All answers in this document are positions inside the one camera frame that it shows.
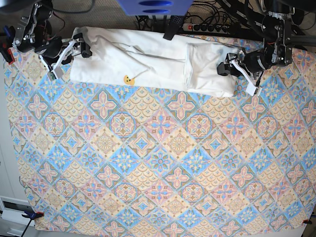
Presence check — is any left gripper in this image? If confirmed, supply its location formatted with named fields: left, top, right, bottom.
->
left=217, top=49, right=268, bottom=78

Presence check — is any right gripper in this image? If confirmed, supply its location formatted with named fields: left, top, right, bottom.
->
left=34, top=33, right=92, bottom=65

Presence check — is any white printed T-shirt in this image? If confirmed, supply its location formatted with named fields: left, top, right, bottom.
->
left=70, top=27, right=238, bottom=97

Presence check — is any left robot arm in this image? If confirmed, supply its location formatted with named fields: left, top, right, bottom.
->
left=217, top=0, right=294, bottom=77

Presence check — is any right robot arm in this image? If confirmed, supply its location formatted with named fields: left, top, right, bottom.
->
left=0, top=0, right=95, bottom=71

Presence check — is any white power strip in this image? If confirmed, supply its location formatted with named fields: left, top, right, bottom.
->
left=182, top=23, right=230, bottom=34

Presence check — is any black remote-like bar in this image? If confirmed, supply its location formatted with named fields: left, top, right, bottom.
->
left=163, top=15, right=185, bottom=40

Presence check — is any blue box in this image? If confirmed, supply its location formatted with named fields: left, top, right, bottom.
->
left=118, top=0, right=194, bottom=16

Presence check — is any patterned tablecloth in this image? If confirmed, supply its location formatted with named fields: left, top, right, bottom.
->
left=4, top=49, right=316, bottom=237

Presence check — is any orange black clamp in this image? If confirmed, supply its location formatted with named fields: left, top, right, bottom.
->
left=22, top=211, right=44, bottom=220

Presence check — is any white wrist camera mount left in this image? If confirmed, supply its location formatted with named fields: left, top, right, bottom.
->
left=233, top=59, right=262, bottom=96

